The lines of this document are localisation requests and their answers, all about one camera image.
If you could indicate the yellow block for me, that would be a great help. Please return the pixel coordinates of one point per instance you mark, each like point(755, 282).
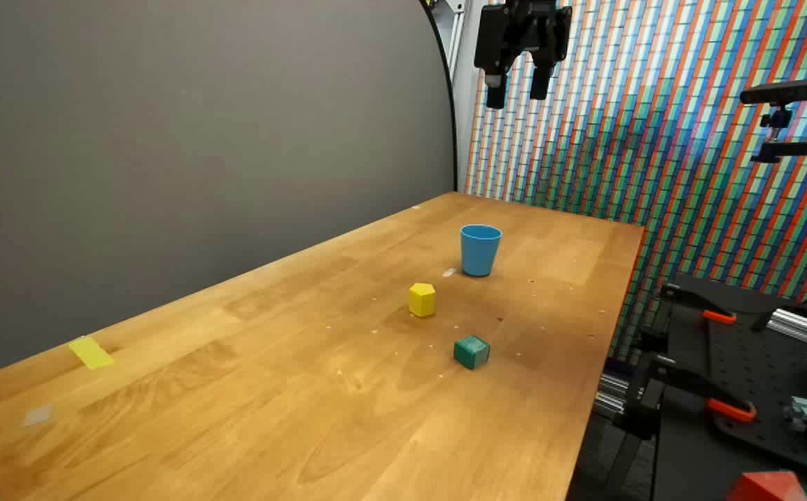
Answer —
point(422, 302)

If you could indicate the blue plastic cup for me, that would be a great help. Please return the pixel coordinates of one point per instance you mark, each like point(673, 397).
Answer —
point(479, 252)

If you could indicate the green block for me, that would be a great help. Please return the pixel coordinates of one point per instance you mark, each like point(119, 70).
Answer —
point(472, 352)

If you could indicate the red block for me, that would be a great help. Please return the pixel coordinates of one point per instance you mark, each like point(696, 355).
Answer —
point(766, 487)

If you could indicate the multicolour patterned panel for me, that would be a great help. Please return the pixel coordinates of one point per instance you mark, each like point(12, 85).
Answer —
point(663, 140)

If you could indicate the aluminium extrusion bar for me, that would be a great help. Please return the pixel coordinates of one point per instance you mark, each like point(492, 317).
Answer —
point(798, 323)

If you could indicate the black perforated board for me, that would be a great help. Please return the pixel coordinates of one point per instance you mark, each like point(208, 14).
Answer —
point(755, 372)

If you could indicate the yellow tape strip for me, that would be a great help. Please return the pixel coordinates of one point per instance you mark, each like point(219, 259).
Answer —
point(90, 355)

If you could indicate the black camera on stand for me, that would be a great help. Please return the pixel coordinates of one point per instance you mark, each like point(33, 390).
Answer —
point(786, 90)

